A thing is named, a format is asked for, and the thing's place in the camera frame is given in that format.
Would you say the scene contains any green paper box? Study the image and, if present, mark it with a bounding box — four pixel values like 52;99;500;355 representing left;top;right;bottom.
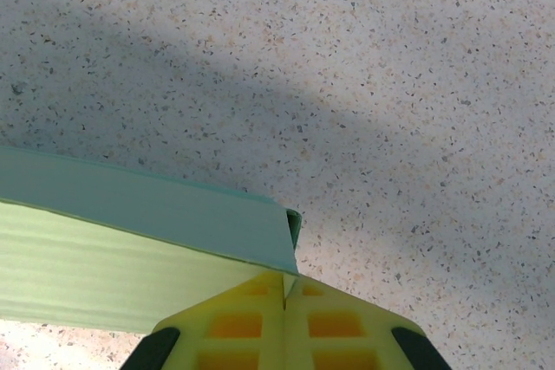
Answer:
0;144;304;334

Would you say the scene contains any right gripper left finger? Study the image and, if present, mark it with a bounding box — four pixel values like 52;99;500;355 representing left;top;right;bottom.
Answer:
124;272;286;370

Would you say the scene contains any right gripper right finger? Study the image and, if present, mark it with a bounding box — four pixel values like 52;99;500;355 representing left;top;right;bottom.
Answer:
284;275;454;370

